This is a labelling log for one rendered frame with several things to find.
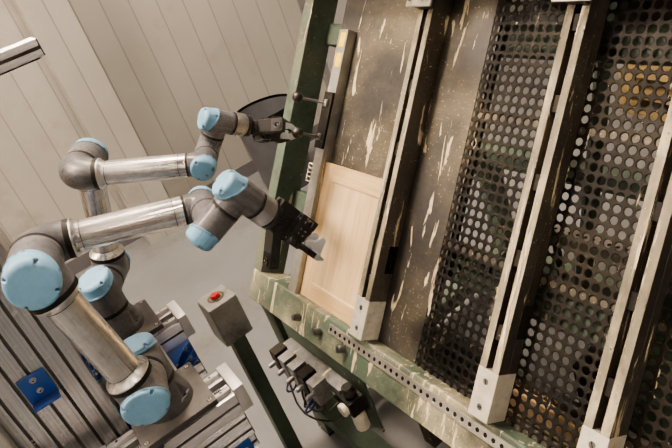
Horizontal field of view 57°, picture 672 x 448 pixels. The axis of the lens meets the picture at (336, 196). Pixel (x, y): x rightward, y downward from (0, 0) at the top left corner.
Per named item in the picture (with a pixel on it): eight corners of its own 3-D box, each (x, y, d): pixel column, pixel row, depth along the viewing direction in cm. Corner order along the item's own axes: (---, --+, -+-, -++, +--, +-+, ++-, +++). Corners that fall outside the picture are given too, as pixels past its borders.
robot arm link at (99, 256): (91, 297, 214) (55, 152, 190) (101, 273, 227) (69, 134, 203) (126, 295, 215) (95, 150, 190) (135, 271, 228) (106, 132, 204)
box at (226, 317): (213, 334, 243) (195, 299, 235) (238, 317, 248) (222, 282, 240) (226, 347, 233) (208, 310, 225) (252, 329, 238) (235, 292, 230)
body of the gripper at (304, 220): (321, 226, 154) (288, 201, 147) (301, 254, 153) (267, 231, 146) (306, 217, 160) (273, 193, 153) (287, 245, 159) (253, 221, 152)
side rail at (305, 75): (276, 268, 253) (253, 267, 247) (330, -4, 240) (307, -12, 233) (284, 272, 249) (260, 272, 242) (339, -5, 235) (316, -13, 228)
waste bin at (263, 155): (301, 160, 556) (274, 90, 525) (331, 173, 514) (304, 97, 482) (252, 189, 537) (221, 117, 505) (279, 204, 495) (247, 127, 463)
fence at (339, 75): (296, 288, 230) (287, 288, 227) (348, 32, 218) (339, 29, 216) (303, 293, 226) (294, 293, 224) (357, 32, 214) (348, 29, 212)
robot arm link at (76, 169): (43, 168, 180) (212, 152, 183) (55, 153, 190) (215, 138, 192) (54, 203, 185) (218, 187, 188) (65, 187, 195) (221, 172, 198)
